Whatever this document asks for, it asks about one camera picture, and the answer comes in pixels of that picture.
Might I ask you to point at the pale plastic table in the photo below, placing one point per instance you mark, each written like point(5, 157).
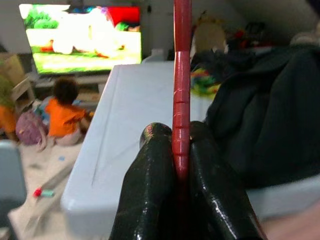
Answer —
point(130, 112)

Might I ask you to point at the pale blue plastic chair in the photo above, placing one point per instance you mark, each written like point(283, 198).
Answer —
point(10, 170)

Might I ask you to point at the low television stand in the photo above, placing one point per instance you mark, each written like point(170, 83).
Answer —
point(82, 80)

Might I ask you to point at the small wooden chair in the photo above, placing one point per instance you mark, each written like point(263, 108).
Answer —
point(23, 87)

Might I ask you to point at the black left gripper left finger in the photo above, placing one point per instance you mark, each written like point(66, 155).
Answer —
point(150, 187)

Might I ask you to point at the red green toy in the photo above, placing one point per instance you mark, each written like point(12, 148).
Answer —
point(37, 192)

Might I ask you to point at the black jacket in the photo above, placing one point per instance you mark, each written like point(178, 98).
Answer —
point(262, 112)

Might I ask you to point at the pink backpack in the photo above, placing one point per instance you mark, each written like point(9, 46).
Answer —
point(30, 127)

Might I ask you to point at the child in orange shirt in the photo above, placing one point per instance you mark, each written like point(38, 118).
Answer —
point(62, 115)

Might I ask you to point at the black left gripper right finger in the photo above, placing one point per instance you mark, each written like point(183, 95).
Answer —
point(212, 200)

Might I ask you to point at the red plastic hanger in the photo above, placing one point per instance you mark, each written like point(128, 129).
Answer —
point(182, 75)

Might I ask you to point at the pale plastic stool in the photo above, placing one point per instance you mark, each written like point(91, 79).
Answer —
point(156, 56)

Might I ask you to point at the flat screen television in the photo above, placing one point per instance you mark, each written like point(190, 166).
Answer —
point(75, 37)

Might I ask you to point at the green yellow garment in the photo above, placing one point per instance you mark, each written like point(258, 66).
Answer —
point(203, 82)

